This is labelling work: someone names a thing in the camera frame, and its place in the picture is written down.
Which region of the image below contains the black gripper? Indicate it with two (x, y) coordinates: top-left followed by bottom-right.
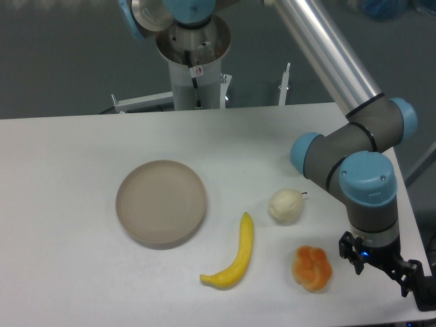
(339, 227), (424, 298)

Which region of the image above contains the yellow toy banana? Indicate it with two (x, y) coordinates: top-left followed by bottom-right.
(199, 212), (254, 290)

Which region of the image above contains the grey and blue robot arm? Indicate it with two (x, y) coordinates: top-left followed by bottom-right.
(119, 1), (434, 304)

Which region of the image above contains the black box at table edge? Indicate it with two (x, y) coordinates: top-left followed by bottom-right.
(410, 272), (435, 312)

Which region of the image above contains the grey metal leg right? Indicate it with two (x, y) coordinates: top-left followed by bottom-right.
(403, 141), (436, 188)

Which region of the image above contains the round beige plate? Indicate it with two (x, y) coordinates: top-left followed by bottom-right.
(115, 160), (207, 249)

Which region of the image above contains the blue plastic bag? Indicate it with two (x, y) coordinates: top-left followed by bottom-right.
(360, 0), (408, 21)

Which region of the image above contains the right aluminium frame bracket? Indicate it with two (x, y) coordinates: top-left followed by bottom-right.
(278, 63), (291, 106)

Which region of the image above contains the aluminium frame bracket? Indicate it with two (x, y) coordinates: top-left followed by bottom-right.
(111, 91), (173, 113)
(278, 63), (291, 106)

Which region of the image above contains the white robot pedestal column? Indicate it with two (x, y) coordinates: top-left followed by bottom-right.
(156, 15), (231, 110)

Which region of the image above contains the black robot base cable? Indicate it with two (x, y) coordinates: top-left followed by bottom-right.
(184, 50), (204, 110)

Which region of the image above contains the left aluminium frame bracket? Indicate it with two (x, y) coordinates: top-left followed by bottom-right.
(111, 91), (173, 113)

